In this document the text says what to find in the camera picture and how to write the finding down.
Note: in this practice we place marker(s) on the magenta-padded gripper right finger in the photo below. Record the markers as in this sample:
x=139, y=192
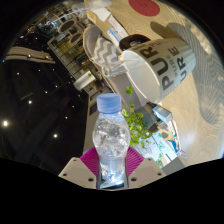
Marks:
x=146, y=170

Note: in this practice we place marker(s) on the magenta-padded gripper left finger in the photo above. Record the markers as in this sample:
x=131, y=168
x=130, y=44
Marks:
x=76, y=170

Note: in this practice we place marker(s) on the clear blue-capped water bottle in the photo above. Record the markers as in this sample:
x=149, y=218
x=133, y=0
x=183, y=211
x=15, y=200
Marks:
x=111, y=136

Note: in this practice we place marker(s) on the green potted plant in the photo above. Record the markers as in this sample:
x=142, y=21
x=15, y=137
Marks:
x=136, y=126

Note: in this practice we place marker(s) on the small light blue box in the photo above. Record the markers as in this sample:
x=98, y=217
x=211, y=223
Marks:
x=162, y=114

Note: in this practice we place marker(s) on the group of ceiling spotlights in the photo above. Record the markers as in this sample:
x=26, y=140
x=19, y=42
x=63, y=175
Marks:
x=5, y=123

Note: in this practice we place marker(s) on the person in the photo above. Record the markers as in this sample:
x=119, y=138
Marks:
x=98, y=84

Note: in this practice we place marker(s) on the white mug with black lettering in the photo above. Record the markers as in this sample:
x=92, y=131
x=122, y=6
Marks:
x=173, y=63

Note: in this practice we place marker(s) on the grey curved sofa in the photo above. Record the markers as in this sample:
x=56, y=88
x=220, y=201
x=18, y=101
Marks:
x=88, y=43

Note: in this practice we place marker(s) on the flat round red coaster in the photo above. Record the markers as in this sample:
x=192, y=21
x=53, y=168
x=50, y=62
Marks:
x=144, y=6

